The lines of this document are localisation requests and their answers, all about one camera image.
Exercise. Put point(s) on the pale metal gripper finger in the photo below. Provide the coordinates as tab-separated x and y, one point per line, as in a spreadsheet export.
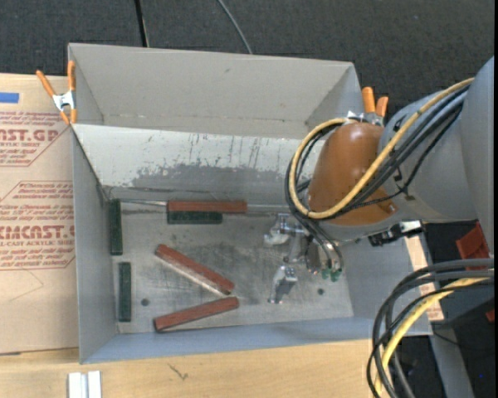
279	237
283	282

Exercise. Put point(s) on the red-brown flat block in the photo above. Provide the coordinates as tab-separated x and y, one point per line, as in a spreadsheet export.
197	314
207	206
193	268

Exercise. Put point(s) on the dark green flat block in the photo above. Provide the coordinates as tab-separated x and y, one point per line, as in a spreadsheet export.
194	218
125	292
116	227

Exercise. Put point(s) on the grey metal bin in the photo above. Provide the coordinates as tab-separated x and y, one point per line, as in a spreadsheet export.
216	98

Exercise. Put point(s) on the brown cardboard board red print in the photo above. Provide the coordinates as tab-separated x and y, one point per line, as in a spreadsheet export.
33	205

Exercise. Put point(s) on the black cylinder on white bracket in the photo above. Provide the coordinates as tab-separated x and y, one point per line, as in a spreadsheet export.
384	237

